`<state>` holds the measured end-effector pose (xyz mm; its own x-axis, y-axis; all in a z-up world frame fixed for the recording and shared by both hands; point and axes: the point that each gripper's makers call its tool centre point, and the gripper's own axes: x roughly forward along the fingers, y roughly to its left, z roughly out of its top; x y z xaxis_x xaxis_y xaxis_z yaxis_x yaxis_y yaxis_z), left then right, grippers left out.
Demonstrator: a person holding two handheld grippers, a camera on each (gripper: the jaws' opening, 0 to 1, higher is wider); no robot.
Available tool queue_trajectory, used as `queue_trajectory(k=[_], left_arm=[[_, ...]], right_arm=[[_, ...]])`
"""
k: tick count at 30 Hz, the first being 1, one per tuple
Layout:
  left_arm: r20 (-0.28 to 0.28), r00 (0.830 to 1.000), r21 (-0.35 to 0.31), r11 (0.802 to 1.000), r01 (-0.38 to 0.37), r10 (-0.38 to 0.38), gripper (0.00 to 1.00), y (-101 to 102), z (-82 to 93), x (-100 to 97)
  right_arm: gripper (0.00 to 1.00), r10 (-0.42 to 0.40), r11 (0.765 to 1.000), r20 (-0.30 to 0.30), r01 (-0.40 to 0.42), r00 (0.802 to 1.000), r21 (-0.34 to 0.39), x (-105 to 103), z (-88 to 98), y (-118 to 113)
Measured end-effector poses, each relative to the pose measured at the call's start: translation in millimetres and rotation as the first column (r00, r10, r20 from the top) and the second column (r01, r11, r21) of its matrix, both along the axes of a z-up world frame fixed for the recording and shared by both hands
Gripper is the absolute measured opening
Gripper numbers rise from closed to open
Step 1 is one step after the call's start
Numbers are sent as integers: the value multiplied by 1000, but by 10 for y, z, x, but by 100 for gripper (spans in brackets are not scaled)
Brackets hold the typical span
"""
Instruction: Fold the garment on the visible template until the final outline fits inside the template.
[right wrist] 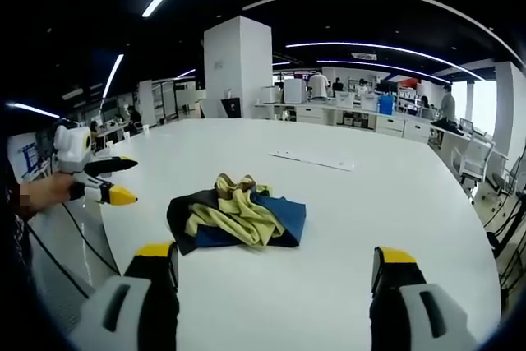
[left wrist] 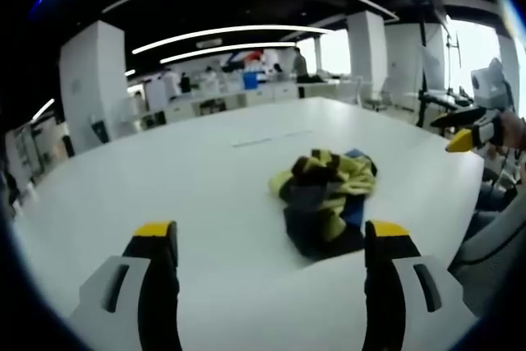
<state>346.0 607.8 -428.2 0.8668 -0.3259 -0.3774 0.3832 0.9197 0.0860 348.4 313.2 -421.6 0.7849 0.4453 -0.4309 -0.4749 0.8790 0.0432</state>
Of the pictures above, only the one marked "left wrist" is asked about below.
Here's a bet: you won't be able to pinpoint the yellow black blue striped garment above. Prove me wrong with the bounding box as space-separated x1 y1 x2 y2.
268 148 379 262

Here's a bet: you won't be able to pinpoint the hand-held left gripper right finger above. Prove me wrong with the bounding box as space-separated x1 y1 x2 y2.
362 219 480 351

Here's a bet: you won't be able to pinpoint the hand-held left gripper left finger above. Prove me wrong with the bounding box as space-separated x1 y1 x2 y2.
68 220 182 351

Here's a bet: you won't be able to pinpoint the black bench table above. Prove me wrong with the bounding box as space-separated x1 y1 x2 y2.
415 88 474 128

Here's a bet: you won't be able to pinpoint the white counter cabinets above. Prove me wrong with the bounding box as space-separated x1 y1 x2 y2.
164 81 300 124

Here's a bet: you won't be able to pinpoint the white office chair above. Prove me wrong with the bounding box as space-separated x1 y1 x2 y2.
360 77 392 113

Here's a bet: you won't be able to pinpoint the person's grey clothing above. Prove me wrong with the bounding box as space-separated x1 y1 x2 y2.
446 186 526 320

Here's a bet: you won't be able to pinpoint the thin metal stand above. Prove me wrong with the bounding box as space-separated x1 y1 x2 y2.
445 30 464 97

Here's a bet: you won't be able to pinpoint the long ceiling light strip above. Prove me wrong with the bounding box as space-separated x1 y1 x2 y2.
159 41 298 66
131 25 332 56

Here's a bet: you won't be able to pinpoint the person's right hand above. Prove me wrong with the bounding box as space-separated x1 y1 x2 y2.
498 109 526 150

